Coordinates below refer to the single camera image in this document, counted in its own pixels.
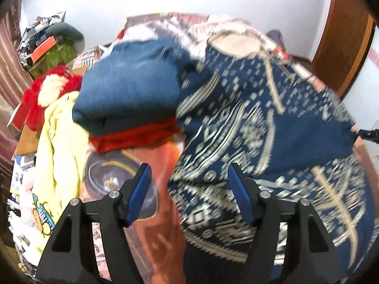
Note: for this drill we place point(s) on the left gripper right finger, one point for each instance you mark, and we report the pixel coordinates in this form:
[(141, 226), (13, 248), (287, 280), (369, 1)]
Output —
[(310, 256)]

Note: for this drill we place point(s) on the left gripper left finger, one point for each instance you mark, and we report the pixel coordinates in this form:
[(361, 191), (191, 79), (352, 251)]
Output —
[(69, 255)]

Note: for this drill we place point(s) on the navy patterned hooded jacket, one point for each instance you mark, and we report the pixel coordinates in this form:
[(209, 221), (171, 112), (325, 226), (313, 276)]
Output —
[(238, 104)]

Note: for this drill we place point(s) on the yellow printed t-shirt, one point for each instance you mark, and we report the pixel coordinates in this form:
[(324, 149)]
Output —
[(58, 174)]

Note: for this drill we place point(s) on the printed bed cover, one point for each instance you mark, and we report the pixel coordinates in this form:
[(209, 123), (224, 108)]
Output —
[(156, 238)]

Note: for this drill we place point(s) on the brown wooden door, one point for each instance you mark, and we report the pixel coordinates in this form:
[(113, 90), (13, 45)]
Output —
[(344, 45)]

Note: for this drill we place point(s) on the purple grey backpack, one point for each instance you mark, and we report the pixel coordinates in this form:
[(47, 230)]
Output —
[(276, 41)]

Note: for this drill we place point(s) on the red box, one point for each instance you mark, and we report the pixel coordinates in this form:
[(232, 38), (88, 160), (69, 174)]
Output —
[(18, 117)]

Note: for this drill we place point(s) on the folded red garment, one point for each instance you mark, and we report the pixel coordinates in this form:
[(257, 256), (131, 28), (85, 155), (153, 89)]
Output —
[(144, 135)]

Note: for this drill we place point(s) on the red plush toy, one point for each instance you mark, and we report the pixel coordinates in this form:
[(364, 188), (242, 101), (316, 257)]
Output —
[(46, 89)]

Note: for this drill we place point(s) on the folded blue jeans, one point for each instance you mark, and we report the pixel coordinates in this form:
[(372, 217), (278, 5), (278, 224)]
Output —
[(137, 84)]

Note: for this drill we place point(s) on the striped pink curtain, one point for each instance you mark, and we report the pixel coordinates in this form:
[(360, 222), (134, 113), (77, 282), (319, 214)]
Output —
[(14, 82)]

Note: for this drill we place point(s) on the orange box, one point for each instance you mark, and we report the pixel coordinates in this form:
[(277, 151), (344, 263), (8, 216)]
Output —
[(43, 48)]

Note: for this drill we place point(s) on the grey pillow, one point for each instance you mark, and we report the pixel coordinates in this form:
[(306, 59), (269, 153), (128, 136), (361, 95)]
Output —
[(65, 30)]

